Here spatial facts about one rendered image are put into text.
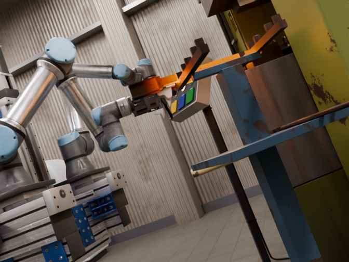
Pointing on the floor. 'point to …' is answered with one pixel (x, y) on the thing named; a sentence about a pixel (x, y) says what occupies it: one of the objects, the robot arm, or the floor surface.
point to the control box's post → (237, 187)
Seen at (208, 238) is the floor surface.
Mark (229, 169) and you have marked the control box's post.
